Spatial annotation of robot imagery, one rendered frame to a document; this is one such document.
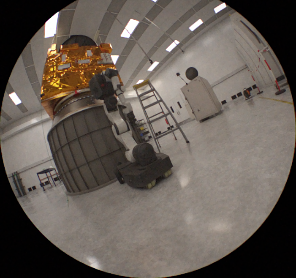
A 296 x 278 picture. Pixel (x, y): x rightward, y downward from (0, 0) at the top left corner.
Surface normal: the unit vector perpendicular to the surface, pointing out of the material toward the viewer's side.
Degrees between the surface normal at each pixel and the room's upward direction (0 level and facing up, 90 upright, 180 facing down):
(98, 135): 90
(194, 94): 90
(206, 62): 90
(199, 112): 90
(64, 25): 180
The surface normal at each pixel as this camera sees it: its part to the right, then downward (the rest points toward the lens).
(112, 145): 0.59, -0.32
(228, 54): -0.73, 0.30
